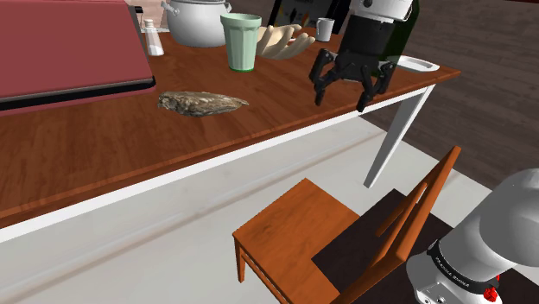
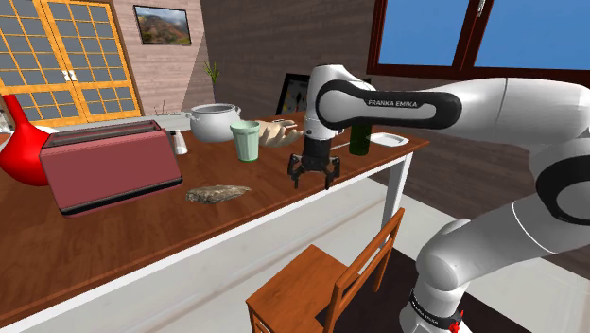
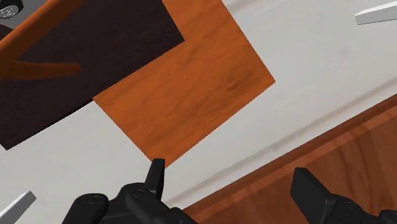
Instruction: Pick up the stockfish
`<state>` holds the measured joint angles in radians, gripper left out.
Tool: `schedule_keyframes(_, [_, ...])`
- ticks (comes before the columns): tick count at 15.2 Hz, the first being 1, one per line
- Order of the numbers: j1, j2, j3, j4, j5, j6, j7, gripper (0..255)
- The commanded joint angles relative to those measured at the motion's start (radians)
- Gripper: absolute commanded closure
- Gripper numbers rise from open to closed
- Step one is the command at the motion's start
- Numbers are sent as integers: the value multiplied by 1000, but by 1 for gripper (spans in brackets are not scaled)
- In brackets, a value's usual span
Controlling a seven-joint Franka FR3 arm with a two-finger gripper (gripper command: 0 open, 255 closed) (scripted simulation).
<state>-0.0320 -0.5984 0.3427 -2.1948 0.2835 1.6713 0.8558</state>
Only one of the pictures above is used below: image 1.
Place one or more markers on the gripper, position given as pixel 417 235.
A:
pixel 366 42

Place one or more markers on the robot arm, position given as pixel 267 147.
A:
pixel 497 227

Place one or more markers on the white mug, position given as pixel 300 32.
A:
pixel 324 29

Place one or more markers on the white dish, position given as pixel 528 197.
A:
pixel 414 64

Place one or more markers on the beige glove-shaped object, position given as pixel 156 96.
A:
pixel 282 44

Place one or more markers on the black box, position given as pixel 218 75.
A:
pixel 294 10

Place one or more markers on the pale green cup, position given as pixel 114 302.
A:
pixel 242 42

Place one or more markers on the grey-brown oyster shell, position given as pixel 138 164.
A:
pixel 198 103

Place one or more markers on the white cooking pot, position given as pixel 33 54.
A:
pixel 198 23

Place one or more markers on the wooden chair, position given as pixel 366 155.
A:
pixel 290 227

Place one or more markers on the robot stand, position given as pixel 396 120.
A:
pixel 358 248

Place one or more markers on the clear salt shaker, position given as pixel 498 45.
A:
pixel 153 42

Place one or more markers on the wooden table with white legs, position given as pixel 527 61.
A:
pixel 105 147

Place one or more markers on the maroon flat case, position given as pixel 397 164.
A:
pixel 63 46

